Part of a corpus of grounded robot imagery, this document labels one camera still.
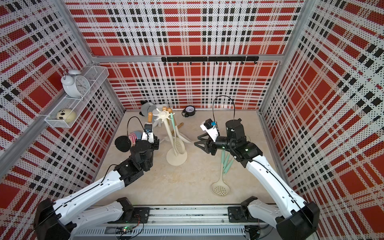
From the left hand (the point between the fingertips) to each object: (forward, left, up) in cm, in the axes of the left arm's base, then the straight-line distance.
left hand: (151, 130), depth 74 cm
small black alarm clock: (+39, -16, -26) cm, 49 cm away
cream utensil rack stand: (-2, -7, -27) cm, 28 cm away
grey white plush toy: (+37, +17, -20) cm, 45 cm away
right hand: (-7, -25, +2) cm, 26 cm away
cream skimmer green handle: (+1, -12, -15) cm, 19 cm away
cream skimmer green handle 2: (-21, -36, -27) cm, 50 cm away
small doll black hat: (+4, +24, -20) cm, 32 cm away
